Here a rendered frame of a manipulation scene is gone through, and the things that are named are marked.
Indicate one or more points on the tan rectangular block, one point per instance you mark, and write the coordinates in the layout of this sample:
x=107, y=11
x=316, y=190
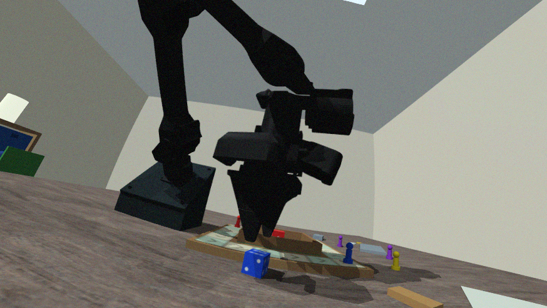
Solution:
x=412, y=299

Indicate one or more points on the blue pawn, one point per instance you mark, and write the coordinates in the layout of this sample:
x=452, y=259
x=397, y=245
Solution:
x=348, y=257

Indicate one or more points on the red die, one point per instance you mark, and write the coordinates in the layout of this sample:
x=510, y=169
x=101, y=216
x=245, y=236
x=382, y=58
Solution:
x=278, y=233

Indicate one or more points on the yellow pawn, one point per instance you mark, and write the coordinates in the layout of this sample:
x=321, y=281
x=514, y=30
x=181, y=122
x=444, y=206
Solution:
x=395, y=265

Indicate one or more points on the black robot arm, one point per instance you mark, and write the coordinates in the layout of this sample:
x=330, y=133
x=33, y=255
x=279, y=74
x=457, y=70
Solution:
x=279, y=64

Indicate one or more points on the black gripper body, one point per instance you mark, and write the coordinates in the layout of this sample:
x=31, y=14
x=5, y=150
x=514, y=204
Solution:
x=262, y=151

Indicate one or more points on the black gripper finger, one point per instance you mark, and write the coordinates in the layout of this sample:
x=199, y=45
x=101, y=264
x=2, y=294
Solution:
x=253, y=192
x=274, y=209

